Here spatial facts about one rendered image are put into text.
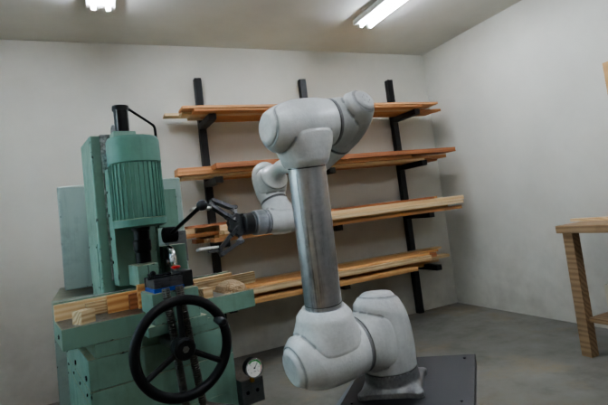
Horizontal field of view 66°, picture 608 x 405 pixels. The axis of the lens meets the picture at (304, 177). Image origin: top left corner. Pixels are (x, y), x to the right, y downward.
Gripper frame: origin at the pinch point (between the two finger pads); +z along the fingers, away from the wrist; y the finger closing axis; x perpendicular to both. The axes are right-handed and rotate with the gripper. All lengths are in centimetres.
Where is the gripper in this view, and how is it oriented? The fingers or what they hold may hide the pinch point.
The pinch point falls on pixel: (196, 229)
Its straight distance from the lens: 160.2
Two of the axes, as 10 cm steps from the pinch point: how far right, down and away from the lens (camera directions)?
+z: -8.3, 0.5, -5.5
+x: 5.0, -3.4, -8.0
